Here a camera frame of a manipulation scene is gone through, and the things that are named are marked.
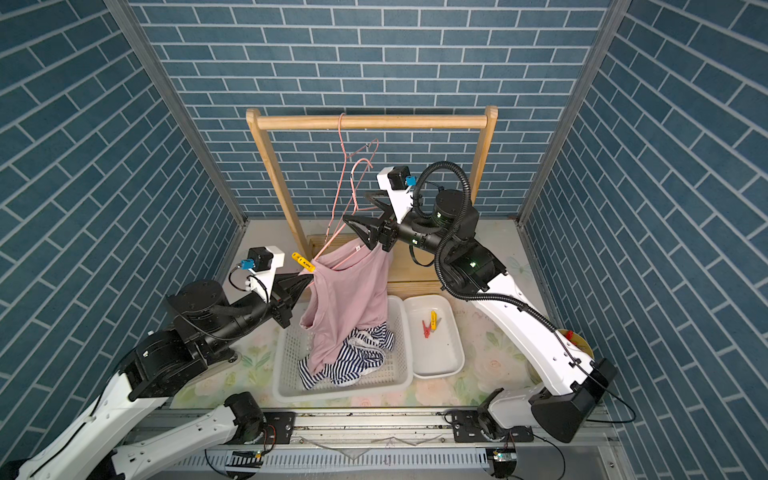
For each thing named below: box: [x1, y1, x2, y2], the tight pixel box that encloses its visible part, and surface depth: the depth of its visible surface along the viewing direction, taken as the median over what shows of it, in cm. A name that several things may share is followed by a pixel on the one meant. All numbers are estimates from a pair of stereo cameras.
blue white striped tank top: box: [298, 321, 394, 390], surface depth 81 cm
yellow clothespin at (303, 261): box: [291, 252, 316, 272], surface depth 55 cm
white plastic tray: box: [404, 294, 465, 379], surface depth 91 cm
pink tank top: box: [298, 240, 390, 375], surface depth 74 cm
